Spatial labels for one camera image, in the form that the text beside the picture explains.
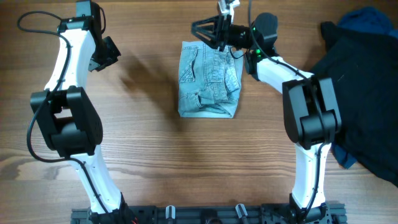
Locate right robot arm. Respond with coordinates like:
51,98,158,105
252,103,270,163
191,12,341,223

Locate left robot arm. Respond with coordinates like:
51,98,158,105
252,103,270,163
27,1,139,223

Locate dark blue garment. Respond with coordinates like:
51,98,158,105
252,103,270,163
332,7,397,169

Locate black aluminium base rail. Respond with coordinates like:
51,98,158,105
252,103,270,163
70,203,348,224

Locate left black camera cable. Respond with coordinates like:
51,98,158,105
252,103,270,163
17,6,125,218

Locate black garment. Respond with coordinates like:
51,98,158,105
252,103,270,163
311,22,397,185

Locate black camera cable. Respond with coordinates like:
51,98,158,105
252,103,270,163
229,0,326,222
17,6,125,218

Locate right black camera cable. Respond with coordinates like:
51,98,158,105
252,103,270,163
229,0,326,222

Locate light blue denim shorts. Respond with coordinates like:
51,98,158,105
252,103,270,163
178,41,244,118

